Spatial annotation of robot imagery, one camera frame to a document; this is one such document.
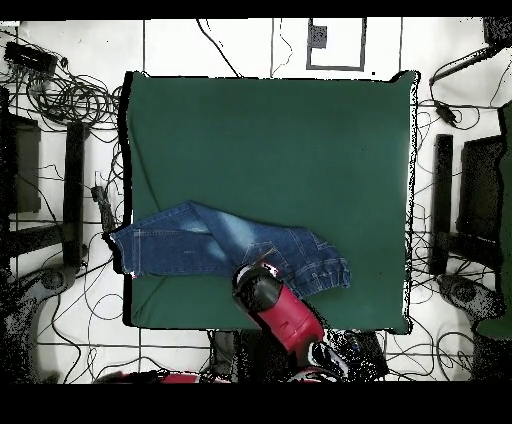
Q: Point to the blue denim jeans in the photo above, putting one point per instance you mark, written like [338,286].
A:
[180,244]

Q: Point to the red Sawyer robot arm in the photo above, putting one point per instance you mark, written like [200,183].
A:
[288,316]

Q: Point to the dark flat panel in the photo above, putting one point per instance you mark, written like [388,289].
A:
[26,168]
[480,188]

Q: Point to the dark green table cloth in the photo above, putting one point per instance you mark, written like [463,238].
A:
[260,140]

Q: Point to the black stand beam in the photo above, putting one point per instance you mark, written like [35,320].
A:
[442,192]
[74,192]

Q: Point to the long black power strip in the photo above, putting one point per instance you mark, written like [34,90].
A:
[374,356]

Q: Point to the small grey box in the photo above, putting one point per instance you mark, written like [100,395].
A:
[318,36]

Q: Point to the black power adapter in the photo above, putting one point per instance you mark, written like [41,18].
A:
[445,113]

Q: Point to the black electronics box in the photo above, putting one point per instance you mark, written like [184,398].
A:
[30,58]

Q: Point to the dark speckled box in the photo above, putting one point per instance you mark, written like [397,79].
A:
[498,32]

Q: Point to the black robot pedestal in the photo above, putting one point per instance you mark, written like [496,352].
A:
[248,356]

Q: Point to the grey rectangular frame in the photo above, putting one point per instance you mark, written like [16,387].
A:
[363,44]

